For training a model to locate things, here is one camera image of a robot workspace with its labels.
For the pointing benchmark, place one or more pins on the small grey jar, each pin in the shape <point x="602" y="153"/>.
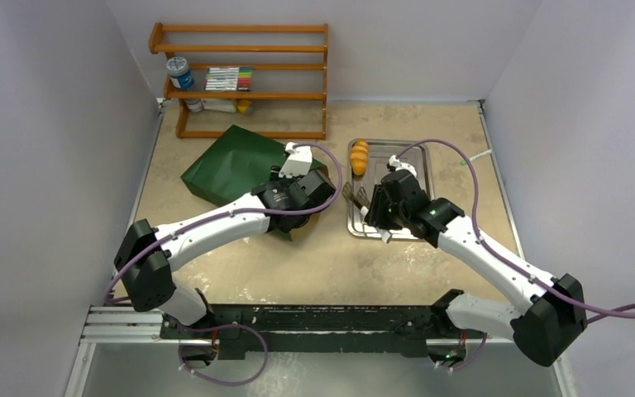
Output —
<point x="194" y="104"/>

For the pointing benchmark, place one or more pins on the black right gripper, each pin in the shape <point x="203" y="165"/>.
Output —
<point x="376" y="206"/>

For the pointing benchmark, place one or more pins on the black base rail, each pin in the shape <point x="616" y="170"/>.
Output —
<point x="412" y="331"/>

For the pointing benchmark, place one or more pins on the silver metal tongs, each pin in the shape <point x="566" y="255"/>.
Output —
<point x="362" y="203"/>

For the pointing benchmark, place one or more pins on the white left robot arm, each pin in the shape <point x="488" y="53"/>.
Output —
<point x="149" y="257"/>

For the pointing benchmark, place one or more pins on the pack of coloured markers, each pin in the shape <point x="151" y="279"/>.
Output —
<point x="228" y="78"/>

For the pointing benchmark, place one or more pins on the orange fake bread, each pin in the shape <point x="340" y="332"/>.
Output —
<point x="359" y="156"/>

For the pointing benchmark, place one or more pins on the green brown paper bag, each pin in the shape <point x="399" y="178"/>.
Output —
<point x="240" y="174"/>

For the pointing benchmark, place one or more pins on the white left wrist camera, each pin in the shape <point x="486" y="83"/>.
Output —
<point x="298" y="161"/>

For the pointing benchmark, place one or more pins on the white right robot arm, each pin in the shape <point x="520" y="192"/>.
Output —
<point x="539" y="316"/>

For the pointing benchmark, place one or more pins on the green white marker pen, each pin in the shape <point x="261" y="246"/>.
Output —
<point x="476" y="157"/>

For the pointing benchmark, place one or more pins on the silver metal tray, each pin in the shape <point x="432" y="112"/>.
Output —
<point x="380" y="151"/>

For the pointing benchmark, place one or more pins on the blue white jar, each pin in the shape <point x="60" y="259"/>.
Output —
<point x="179" y="72"/>

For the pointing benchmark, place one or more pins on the white small box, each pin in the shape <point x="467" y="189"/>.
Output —
<point x="219" y="104"/>

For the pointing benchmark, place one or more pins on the yellow small bottle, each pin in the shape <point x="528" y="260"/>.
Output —
<point x="245" y="106"/>

